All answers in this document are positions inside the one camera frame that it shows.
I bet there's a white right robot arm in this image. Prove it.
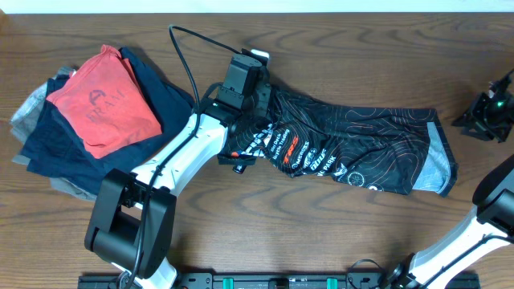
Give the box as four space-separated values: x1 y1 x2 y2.
379 88 513 288

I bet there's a folded grey garment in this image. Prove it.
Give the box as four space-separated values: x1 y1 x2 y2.
10 83 96 201

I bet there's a black patterned cycling jersey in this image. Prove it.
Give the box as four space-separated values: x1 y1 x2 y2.
218 88 458 197

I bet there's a folded navy blue garment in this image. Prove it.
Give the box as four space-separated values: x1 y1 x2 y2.
20 47 194 195

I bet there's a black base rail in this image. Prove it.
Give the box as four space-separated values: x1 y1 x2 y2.
77 268 481 289

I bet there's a folded red printed t-shirt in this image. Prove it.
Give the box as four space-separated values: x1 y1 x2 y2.
47 45 162 159

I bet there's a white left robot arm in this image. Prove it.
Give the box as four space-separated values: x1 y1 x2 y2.
84 79 273 288

